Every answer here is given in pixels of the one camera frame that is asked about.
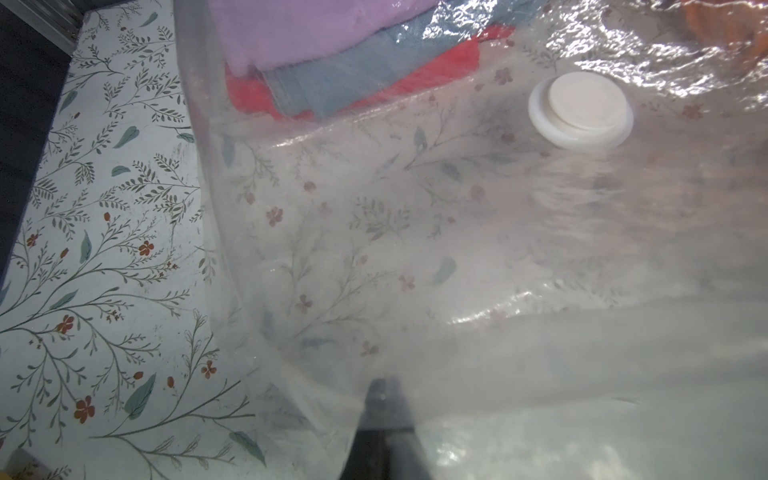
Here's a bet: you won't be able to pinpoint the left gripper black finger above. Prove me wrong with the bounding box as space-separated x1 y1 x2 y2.
340 377 432 479

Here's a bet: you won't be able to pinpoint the clear plastic vacuum bag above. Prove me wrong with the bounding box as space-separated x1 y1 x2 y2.
174 1 767 479

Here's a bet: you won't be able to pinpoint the orange trousers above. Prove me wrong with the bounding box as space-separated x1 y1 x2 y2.
681 1 767 58

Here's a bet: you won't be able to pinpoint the white round bag valve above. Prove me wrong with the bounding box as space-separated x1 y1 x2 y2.
527 72 634 153

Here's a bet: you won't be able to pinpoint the folded blue grey cloth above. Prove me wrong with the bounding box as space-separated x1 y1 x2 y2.
263 0 543 118

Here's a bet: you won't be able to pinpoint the folded red cloth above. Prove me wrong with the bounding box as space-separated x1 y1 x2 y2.
225 25 515 121

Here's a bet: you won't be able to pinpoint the folded purple cloth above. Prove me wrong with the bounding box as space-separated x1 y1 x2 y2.
208 0 437 76

